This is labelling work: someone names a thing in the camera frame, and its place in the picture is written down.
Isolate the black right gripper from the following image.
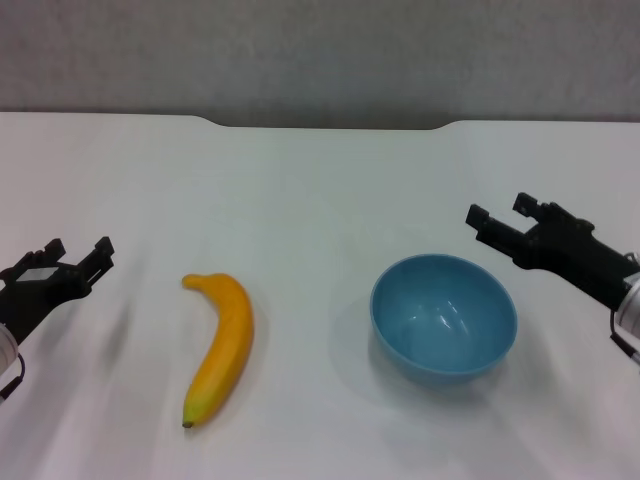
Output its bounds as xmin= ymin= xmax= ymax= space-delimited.
xmin=465 ymin=191 xmax=640 ymax=310

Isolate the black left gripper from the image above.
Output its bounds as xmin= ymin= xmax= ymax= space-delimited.
xmin=0 ymin=235 xmax=116 ymax=347

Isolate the blue bowl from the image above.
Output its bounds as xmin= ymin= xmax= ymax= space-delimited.
xmin=369 ymin=253 xmax=519 ymax=389

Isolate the yellow banana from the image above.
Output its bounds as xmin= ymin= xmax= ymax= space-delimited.
xmin=180 ymin=272 xmax=256 ymax=429

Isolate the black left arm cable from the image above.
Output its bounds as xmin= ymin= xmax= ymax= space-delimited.
xmin=0 ymin=352 xmax=27 ymax=401

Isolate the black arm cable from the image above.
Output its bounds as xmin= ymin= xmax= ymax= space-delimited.
xmin=608 ymin=308 xmax=640 ymax=372
xmin=0 ymin=352 xmax=27 ymax=401

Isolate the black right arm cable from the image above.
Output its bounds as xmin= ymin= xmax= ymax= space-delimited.
xmin=608 ymin=308 xmax=640 ymax=372

